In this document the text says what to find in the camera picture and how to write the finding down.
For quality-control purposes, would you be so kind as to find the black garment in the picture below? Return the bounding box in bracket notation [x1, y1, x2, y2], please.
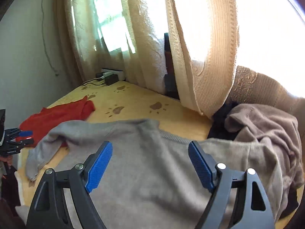
[207, 101, 239, 141]

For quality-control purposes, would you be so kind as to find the black power adapter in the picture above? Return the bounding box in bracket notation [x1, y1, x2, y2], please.
[104, 74, 119, 86]

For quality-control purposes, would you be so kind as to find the red knit garment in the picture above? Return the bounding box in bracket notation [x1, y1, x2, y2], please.
[19, 96, 95, 147]

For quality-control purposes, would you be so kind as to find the cream ribbed curtain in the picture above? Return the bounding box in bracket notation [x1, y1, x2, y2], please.
[162, 0, 305, 125]

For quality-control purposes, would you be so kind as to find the yellow paw print blanket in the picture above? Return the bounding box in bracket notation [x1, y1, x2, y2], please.
[16, 80, 305, 229]

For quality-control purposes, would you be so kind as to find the cream patterned curtain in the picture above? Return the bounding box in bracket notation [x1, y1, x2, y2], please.
[53, 0, 168, 94]

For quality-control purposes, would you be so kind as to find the black charger cable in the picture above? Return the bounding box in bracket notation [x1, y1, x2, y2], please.
[81, 77, 107, 87]

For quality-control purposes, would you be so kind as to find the light grey knit sweater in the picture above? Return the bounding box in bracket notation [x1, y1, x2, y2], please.
[26, 119, 287, 228]

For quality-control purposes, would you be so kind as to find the white power strip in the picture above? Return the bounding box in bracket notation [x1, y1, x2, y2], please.
[101, 68, 126, 81]

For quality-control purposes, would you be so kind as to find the brownish grey knit garment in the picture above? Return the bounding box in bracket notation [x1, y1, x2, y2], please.
[224, 103, 304, 220]

